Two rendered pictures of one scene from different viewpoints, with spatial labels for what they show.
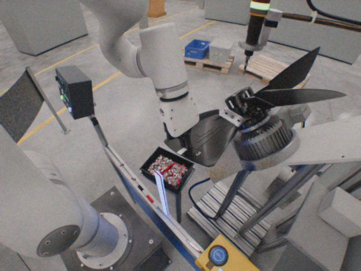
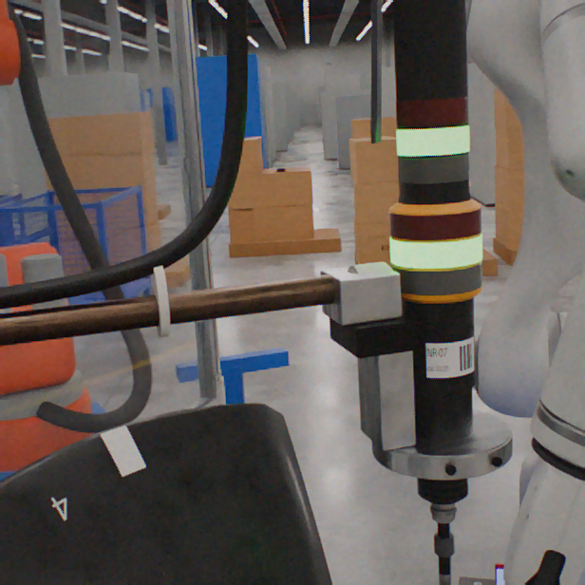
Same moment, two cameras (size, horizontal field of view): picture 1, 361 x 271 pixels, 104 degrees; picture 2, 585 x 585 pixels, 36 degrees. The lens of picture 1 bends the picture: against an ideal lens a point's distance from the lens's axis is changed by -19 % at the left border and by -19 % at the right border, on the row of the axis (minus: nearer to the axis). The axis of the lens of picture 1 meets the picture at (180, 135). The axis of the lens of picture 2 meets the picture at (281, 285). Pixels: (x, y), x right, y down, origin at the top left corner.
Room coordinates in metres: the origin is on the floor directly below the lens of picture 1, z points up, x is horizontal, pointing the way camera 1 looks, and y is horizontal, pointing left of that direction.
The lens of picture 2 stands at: (0.82, -0.45, 1.63)
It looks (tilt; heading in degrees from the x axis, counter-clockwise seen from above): 12 degrees down; 153
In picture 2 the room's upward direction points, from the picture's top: 4 degrees counter-clockwise
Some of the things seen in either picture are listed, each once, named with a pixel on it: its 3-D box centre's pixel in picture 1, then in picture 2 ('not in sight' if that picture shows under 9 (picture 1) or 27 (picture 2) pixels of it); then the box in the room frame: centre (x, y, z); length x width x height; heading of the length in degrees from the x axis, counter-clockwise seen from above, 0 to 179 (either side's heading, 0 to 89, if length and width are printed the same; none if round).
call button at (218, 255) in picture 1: (218, 255); not in sight; (0.05, -0.10, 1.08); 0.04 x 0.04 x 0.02
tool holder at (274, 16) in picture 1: (258, 28); (421, 362); (0.47, -0.20, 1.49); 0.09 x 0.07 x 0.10; 78
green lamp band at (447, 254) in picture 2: (259, 5); (435, 247); (0.48, -0.19, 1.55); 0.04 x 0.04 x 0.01
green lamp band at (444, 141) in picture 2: not in sight; (432, 140); (0.48, -0.19, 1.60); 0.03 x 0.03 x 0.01
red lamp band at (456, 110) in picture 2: not in sight; (431, 112); (0.48, -0.19, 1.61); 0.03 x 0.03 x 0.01
